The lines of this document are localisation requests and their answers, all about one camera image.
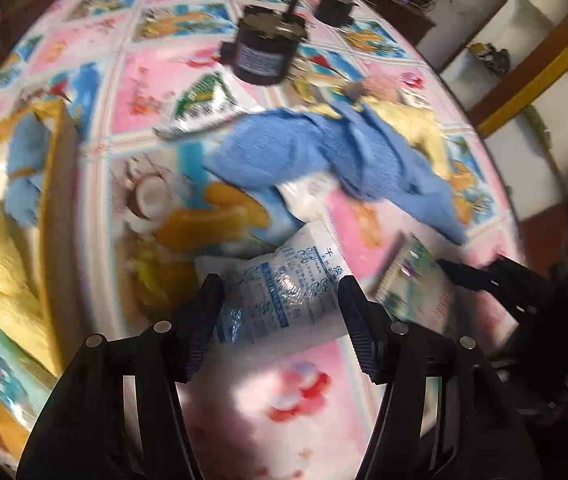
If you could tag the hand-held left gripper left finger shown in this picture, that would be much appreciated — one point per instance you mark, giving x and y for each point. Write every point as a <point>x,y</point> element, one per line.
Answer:
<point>204,320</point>

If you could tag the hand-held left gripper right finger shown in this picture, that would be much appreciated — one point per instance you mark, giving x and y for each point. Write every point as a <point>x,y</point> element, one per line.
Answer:
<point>358,330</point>

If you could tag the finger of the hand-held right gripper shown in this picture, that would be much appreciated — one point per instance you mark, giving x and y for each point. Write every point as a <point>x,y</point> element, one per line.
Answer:
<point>463,275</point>

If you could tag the white green herbal sachet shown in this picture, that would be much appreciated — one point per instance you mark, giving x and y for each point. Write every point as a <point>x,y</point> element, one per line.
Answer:
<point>413,285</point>

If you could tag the white sachet blue print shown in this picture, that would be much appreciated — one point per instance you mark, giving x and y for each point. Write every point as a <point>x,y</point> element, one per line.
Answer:
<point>284,290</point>

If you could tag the teal tissue packet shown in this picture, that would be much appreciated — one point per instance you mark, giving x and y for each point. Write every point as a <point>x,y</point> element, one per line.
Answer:
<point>9,365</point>

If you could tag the yellow cloth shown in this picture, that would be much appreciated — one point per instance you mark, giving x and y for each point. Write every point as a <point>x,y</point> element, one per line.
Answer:
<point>413,130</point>

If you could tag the blue knitted cloth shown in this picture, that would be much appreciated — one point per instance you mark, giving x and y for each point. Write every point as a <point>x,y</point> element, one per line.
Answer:
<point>324,155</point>

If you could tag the pink cloth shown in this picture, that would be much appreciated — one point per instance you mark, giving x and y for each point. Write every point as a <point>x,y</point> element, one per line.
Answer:
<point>378,90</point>

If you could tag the small landscape print packet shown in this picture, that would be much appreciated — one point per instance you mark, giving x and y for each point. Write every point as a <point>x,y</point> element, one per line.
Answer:
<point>204,105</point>

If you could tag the cartoon printed tablecloth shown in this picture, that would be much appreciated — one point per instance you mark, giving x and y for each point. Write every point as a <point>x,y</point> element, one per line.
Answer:
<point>154,80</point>

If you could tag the large black motor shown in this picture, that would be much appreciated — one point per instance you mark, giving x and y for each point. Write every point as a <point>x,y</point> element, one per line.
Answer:
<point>264,50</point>

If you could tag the small black motor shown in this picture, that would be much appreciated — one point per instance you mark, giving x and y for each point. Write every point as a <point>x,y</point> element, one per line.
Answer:
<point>336,7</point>

